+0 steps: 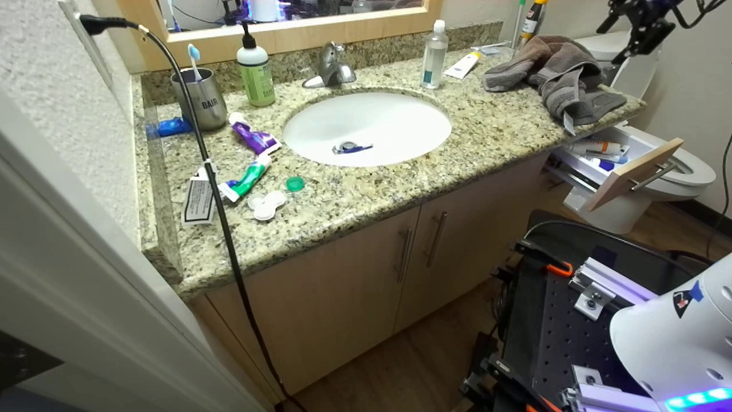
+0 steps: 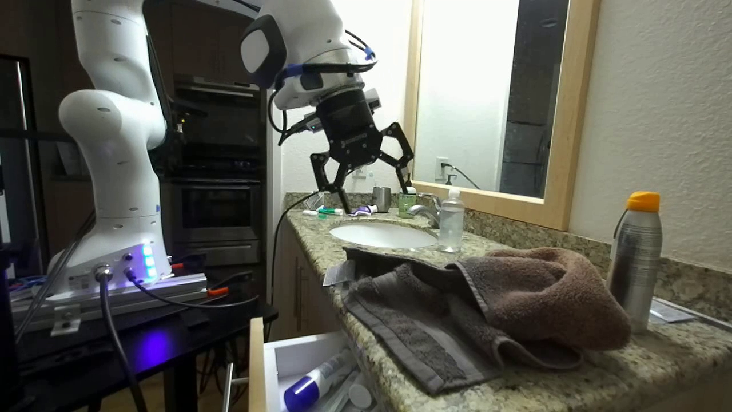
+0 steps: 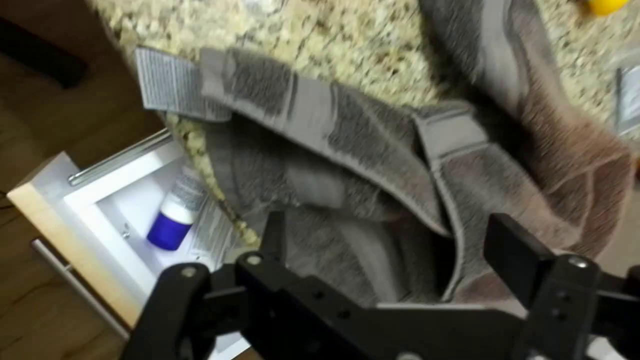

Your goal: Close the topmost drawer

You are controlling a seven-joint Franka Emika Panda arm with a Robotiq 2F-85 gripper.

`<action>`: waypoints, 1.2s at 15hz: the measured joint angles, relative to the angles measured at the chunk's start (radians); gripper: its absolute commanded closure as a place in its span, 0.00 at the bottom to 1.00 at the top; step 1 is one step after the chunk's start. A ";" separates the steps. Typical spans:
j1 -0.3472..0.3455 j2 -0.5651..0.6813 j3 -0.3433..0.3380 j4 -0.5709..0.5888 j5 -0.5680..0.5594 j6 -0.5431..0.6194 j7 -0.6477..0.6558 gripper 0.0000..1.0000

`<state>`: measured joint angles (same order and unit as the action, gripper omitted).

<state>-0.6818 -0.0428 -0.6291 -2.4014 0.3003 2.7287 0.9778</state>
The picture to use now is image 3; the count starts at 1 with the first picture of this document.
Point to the grey brown towel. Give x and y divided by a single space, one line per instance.
373 167

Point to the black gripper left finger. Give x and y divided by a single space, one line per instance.
180 313

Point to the small bottle with blue cap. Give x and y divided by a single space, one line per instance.
174 217

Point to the bottle with yellow cap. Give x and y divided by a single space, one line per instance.
604 5

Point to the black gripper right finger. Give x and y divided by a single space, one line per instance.
566 300

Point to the white drawer with wood front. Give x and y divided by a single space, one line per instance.
86 226

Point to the white flat tube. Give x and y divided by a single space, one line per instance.
631 96

